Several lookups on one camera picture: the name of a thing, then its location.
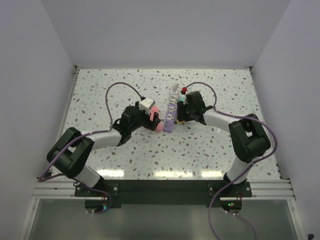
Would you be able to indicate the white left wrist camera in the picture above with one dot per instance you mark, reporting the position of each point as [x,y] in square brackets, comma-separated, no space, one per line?
[146,104]

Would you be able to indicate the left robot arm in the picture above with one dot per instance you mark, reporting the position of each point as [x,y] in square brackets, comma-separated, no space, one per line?
[71,152]

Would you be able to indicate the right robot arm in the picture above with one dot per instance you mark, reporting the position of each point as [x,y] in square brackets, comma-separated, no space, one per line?
[248,137]

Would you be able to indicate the aluminium front rail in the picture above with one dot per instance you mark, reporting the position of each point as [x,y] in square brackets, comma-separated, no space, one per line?
[257,189]

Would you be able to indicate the pink triangular power strip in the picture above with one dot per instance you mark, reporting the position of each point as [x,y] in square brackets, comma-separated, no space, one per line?
[152,113]

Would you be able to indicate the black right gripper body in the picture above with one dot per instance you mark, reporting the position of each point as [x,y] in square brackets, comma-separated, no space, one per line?
[185,112]

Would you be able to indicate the purple power strip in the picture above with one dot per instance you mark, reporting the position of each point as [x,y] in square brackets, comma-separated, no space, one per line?
[170,118]

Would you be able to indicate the yellow plug adapter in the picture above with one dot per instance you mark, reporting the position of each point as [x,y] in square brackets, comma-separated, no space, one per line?
[180,122]

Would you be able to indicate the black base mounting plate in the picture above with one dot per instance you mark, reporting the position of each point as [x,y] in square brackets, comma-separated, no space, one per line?
[148,192]

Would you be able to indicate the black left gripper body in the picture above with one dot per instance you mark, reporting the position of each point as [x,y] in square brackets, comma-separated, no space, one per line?
[143,119]

